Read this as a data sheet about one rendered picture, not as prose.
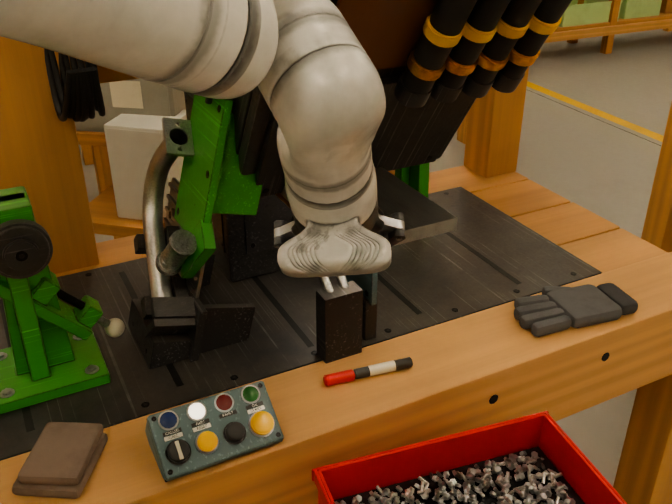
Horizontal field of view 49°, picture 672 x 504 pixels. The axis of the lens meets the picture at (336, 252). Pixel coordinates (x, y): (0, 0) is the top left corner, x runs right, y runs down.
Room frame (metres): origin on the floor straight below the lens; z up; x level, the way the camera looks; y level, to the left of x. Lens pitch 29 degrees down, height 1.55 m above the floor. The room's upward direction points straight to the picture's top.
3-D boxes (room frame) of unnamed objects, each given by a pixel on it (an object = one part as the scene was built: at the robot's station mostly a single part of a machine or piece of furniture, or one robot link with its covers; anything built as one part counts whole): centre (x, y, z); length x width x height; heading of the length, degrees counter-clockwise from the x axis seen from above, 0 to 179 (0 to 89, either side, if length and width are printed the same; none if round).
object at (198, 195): (0.96, 0.16, 1.17); 0.13 x 0.12 x 0.20; 117
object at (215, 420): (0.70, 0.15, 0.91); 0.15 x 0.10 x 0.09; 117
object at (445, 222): (1.00, 0.00, 1.11); 0.39 x 0.16 x 0.03; 27
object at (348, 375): (0.83, -0.05, 0.91); 0.13 x 0.02 x 0.02; 109
